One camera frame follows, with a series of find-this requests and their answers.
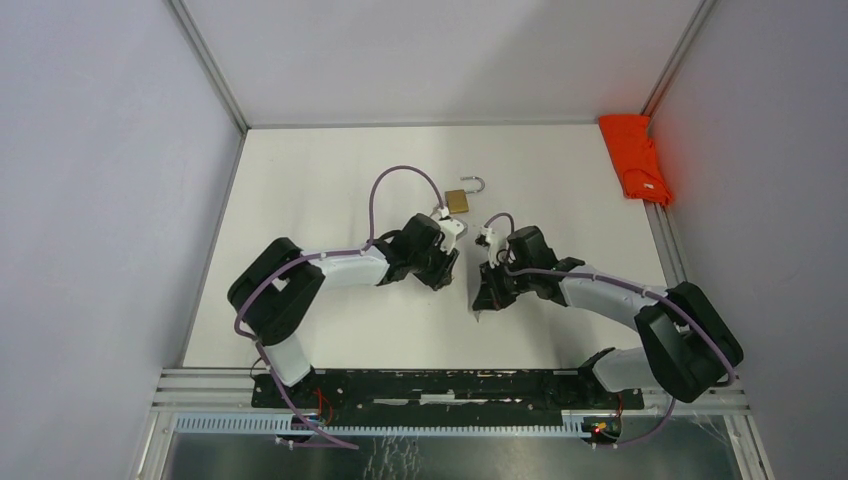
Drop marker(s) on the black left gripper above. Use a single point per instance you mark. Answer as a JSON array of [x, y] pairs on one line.
[[443, 273]]

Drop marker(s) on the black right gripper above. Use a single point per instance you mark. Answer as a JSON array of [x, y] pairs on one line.
[[490, 296]]

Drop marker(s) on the large brass padlock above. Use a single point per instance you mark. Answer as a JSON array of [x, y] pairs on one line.
[[457, 199]]

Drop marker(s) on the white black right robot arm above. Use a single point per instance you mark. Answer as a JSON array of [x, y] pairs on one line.
[[685, 347]]

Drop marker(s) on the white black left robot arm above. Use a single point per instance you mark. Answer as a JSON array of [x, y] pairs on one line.
[[273, 295]]

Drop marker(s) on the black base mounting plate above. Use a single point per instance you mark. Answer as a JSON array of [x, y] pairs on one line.
[[443, 398]]

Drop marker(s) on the orange folded cloth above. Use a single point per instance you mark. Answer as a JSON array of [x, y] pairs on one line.
[[634, 158]]

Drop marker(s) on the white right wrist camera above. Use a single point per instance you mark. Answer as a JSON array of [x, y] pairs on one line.
[[495, 244]]

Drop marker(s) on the left aluminium corner post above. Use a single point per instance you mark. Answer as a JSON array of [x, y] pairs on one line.
[[208, 63]]

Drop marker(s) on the aluminium front frame rail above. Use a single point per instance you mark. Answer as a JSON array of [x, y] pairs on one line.
[[202, 426]]

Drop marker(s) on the aluminium corner frame post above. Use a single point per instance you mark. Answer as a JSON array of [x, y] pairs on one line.
[[681, 51]]

